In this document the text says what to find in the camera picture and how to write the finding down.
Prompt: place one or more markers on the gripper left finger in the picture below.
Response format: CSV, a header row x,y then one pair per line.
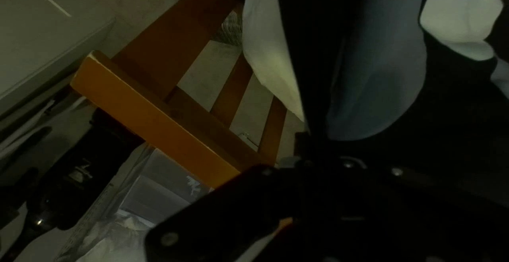
x,y
222,210

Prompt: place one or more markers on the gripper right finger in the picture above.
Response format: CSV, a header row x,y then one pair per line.
x,y
421,214

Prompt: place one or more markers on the dark grey comforter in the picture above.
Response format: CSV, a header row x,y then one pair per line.
x,y
381,79

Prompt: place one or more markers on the white bed sheet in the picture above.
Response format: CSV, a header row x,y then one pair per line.
x,y
266,55

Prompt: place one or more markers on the clear plastic storage bin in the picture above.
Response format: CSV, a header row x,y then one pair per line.
x,y
155,198

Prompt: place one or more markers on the black stand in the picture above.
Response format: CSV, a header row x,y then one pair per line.
x,y
71,182

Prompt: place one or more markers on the white cabinet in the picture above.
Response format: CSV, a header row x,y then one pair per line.
x,y
39,27

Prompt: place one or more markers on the orange wooden bed frame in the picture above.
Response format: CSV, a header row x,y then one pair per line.
x,y
151,115

